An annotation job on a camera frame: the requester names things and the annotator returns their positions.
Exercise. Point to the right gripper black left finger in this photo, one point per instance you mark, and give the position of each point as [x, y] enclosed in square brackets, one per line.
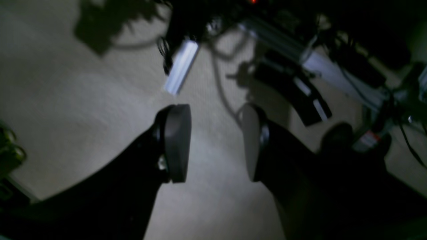
[173, 132]

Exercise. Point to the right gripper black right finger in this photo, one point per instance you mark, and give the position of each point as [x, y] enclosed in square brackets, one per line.
[256, 134]

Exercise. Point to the black power strip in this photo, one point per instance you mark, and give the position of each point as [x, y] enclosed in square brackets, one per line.
[289, 80]

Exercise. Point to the silver aluminium frame bar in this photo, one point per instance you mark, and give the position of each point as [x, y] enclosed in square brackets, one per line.
[184, 59]

